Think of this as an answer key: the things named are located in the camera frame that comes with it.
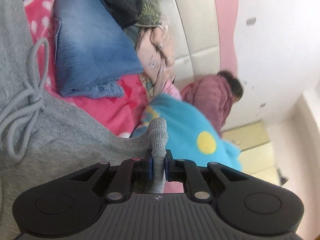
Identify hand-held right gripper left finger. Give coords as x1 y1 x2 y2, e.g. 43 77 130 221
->
69 149 153 203

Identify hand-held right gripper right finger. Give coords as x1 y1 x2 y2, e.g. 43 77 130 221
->
165 149 248 203

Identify grey sweatpants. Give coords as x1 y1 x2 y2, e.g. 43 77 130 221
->
0 0 169 240

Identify teal dotted quilt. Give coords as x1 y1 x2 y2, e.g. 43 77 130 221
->
131 92 243 172

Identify pink flower printed blanket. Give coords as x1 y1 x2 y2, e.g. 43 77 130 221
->
24 0 185 193

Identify pale yellow wardrobe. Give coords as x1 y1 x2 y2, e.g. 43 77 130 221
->
221 120 280 185

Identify pink floral pajama garment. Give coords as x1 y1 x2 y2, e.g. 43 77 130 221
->
136 26 177 98

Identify blue jeans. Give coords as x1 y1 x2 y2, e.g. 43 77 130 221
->
54 0 144 99

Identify pink and cream headboard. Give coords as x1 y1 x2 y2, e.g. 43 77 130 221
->
167 0 239 83

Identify green patterned cloth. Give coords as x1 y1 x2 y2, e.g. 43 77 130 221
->
136 0 173 28

